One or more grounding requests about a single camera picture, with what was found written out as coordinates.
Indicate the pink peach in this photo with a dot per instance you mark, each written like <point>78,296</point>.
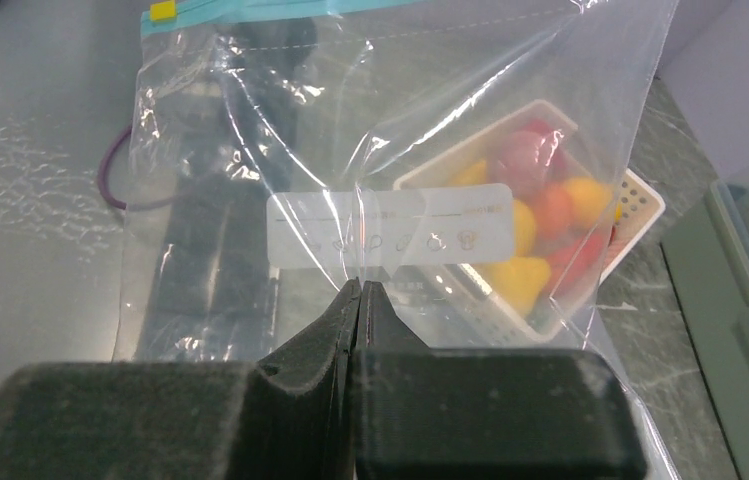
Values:
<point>523,160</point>

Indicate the orange tangerine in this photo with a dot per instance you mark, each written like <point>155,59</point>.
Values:
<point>553,211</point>

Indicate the clear zip top bag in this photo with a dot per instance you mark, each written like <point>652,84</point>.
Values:
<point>388,86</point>

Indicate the yellow lemon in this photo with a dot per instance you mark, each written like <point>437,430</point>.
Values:
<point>590,199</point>

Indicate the red bell pepper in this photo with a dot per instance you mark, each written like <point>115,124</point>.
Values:
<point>543,129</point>

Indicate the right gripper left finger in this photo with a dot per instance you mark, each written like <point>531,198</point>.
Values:
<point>286,416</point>

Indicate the red orange carrot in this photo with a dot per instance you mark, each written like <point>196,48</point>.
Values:
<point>569,264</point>

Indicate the green plastic storage box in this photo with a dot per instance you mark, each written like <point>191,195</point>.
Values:
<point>707,255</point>

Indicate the white perforated plastic basket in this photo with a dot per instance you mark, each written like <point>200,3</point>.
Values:
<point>635,207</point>

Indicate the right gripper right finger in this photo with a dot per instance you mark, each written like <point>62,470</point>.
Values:
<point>484,413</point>

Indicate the yellow apple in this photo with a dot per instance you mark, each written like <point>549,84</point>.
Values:
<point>525,228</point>

